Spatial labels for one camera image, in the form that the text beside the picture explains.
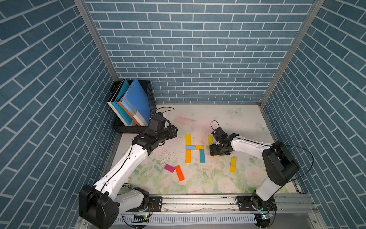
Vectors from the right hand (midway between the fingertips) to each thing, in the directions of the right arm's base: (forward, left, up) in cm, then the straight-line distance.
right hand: (215, 152), depth 92 cm
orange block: (-15, +22, 0) cm, 26 cm away
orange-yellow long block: (-4, +18, 0) cm, 18 cm away
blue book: (+21, +55, +19) cm, 62 cm away
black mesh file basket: (+28, +48, +25) cm, 61 cm away
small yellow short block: (+3, +12, 0) cm, 12 cm away
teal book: (+26, +62, +30) cm, 73 cm away
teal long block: (-3, +9, 0) cm, 9 cm away
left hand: (+1, +23, +21) cm, 32 cm away
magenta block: (-12, +29, -1) cm, 31 cm away
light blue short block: (+3, +17, -1) cm, 17 cm away
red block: (-5, +1, +6) cm, 8 cm away
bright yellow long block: (-7, -11, -1) cm, 13 cm away
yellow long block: (+9, +19, 0) cm, 21 cm away
